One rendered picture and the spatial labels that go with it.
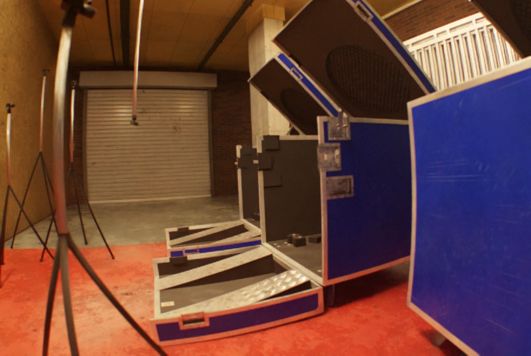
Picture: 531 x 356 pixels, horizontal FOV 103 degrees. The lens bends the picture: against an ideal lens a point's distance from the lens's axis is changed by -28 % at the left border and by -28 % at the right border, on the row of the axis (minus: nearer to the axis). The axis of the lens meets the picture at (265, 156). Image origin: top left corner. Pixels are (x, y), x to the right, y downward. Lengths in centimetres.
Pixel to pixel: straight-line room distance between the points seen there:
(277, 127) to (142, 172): 378
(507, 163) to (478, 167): 11
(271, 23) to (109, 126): 432
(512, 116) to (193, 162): 680
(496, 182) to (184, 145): 675
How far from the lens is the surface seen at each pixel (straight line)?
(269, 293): 147
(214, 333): 136
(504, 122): 79
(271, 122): 423
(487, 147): 83
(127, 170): 701
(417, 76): 187
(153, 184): 701
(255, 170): 317
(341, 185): 141
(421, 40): 352
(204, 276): 188
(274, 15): 482
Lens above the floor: 76
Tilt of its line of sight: 1 degrees up
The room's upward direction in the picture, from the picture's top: 3 degrees counter-clockwise
